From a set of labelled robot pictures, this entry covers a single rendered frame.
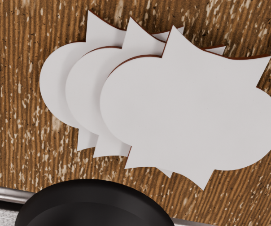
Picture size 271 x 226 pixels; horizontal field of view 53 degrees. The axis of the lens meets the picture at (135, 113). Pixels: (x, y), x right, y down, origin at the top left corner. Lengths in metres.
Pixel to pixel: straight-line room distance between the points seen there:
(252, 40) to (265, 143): 0.09
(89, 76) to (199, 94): 0.09
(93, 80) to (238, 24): 0.13
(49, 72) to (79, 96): 0.03
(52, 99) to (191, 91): 0.12
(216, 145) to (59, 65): 0.15
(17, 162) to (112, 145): 0.11
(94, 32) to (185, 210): 0.21
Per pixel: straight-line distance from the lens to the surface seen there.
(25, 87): 0.27
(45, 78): 0.25
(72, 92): 0.24
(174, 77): 0.21
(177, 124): 0.23
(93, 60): 0.22
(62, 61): 0.24
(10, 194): 0.37
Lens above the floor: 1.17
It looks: 66 degrees down
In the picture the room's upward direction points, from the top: 173 degrees counter-clockwise
